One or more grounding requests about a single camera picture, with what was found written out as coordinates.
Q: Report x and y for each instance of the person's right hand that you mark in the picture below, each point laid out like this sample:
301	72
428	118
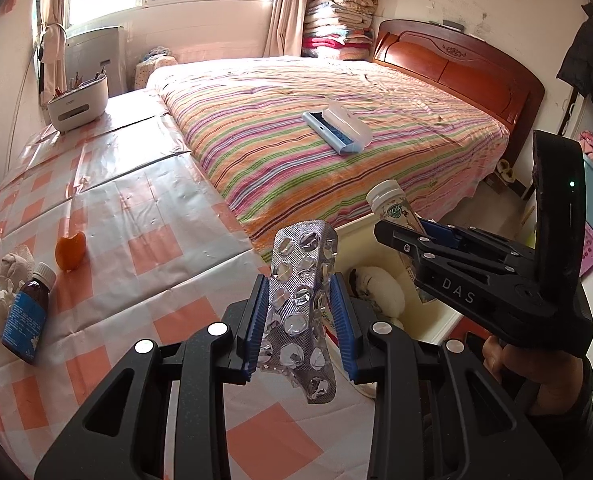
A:
541	375

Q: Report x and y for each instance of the blue and white case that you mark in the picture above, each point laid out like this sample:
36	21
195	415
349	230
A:
336	127

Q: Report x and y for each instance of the white tissue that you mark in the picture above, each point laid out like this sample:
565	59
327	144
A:
1	310
19	262

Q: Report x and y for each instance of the beige fluffy slipper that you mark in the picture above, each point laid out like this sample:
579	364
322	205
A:
500	170
511	172

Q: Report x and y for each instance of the white fluffy ball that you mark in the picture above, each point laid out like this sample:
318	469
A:
384	290

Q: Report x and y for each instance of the striped bed sheet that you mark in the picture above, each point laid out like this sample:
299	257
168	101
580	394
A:
276	170

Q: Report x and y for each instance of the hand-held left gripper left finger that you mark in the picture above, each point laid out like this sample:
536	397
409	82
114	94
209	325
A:
254	320

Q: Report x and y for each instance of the brown medicine bottle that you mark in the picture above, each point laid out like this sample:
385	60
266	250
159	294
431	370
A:
24	320

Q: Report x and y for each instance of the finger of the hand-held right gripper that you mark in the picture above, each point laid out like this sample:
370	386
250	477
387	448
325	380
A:
451	285
441	231

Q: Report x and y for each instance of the wooden bed headboard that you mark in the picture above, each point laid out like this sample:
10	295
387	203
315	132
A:
476	70

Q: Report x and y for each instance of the beige curtain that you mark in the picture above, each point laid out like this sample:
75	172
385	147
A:
51	10
286	20

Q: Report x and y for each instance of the white floor appliance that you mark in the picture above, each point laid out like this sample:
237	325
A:
94	55

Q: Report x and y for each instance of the silver blister pack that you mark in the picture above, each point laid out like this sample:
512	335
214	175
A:
296	310

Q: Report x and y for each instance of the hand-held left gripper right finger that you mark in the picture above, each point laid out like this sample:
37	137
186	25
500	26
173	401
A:
344	325

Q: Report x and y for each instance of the floral covered bundle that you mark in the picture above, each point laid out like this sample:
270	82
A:
156	70

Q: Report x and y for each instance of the clear plastic bottle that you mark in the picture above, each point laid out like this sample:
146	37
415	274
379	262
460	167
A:
401	215

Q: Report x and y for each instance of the orange checked tablecloth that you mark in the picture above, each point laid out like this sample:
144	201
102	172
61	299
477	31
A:
126	220

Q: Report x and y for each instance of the orange peel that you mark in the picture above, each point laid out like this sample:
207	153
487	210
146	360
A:
70	252

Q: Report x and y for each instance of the cream plastic bin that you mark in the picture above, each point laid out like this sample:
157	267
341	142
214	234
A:
361	250

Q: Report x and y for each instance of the small dark grey object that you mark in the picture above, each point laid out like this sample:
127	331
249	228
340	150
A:
452	23

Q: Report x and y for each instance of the stack of folded quilts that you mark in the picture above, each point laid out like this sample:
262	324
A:
339	20

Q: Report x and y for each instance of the white desk organiser box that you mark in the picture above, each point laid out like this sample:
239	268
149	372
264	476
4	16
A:
76	107

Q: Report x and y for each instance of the dark hanging jacket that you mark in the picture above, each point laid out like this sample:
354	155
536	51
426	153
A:
591	60

